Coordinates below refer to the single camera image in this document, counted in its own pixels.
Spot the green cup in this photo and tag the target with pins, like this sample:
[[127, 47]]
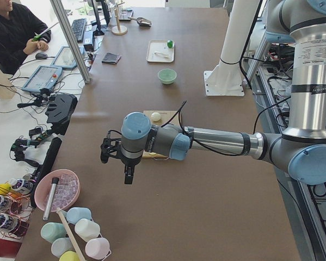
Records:
[[52, 231]]

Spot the person in black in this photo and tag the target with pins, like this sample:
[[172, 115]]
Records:
[[21, 34]]

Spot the light green bowl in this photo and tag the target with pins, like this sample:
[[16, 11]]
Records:
[[167, 76]]

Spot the wooden cutting board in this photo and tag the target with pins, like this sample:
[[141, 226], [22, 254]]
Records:
[[166, 116]]

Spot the black keyboard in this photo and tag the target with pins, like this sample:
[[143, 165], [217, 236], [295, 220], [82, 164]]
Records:
[[78, 27]]

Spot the yellow cup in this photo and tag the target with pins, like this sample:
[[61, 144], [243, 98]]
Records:
[[69, 256]]

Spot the pink cup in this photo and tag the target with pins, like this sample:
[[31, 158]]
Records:
[[97, 248]]

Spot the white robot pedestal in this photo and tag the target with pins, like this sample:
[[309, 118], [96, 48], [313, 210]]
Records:
[[226, 78]]

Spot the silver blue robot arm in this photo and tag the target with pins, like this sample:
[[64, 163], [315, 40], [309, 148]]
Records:
[[300, 150]]

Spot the pink bowl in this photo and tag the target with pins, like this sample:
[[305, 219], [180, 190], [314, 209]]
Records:
[[66, 193]]

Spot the wooden mug tree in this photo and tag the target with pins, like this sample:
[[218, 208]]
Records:
[[118, 29]]

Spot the white ceramic spoon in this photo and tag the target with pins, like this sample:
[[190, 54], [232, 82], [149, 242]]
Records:
[[161, 54]]

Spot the cream serving tray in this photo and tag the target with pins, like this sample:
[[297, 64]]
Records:
[[159, 46]]

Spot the light blue cup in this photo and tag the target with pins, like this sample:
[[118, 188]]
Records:
[[74, 214]]

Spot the white cup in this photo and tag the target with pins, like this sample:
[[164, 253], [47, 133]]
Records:
[[87, 229]]

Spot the metal tube with black cap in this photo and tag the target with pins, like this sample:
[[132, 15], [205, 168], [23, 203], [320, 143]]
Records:
[[49, 202]]

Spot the grey folded cloth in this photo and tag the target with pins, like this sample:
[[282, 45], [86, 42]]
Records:
[[111, 58]]

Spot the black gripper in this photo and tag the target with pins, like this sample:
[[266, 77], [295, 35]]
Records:
[[130, 161]]

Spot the blue teach pendant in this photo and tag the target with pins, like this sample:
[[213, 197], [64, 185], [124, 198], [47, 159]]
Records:
[[64, 58], [44, 77]]

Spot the metal scoop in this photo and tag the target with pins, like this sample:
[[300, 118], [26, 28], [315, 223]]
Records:
[[141, 21]]

